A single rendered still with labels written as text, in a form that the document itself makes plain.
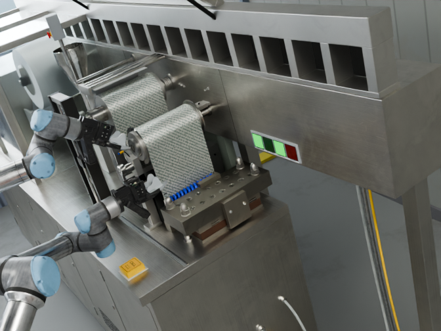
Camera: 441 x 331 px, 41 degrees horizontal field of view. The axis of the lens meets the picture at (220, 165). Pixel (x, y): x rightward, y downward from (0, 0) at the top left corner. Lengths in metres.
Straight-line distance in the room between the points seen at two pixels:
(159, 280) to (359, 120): 0.87
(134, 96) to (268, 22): 0.76
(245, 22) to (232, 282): 0.93
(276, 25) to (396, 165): 0.53
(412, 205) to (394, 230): 1.62
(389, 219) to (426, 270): 1.59
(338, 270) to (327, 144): 1.59
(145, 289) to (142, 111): 0.73
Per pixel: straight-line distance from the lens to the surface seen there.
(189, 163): 2.22
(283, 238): 2.26
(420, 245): 2.00
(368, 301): 3.08
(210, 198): 2.11
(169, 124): 2.15
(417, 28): 3.09
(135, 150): 2.15
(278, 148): 1.99
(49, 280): 1.78
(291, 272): 2.36
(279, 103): 1.88
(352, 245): 3.45
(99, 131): 2.07
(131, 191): 2.10
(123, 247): 2.27
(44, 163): 1.90
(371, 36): 1.50
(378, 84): 1.55
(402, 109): 1.62
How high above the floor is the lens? 2.05
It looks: 26 degrees down
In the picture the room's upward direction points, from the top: 16 degrees counter-clockwise
